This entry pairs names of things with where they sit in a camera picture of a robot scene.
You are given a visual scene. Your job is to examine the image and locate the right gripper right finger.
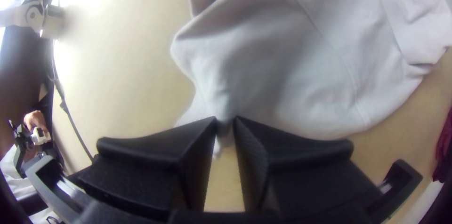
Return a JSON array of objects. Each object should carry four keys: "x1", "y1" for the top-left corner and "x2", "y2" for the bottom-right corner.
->
[{"x1": 233, "y1": 116, "x2": 386, "y2": 218}]

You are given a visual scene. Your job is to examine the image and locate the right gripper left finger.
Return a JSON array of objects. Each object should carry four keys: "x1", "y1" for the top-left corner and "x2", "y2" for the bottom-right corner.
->
[{"x1": 76, "y1": 116, "x2": 218, "y2": 222}]

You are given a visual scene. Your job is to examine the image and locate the white t-shirt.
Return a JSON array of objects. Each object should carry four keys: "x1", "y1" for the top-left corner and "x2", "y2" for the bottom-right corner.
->
[{"x1": 170, "y1": 0, "x2": 452, "y2": 158}]

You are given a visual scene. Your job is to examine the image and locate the person's hand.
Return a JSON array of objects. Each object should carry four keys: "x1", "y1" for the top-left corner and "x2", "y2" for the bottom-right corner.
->
[{"x1": 22, "y1": 110, "x2": 51, "y2": 135}]

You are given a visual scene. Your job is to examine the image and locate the heap of clothes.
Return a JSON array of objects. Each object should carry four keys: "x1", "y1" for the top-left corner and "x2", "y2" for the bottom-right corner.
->
[{"x1": 432, "y1": 106, "x2": 452, "y2": 184}]

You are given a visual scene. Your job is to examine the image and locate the black cable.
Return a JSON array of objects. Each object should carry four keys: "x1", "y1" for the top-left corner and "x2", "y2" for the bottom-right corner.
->
[{"x1": 51, "y1": 68, "x2": 94, "y2": 163}]

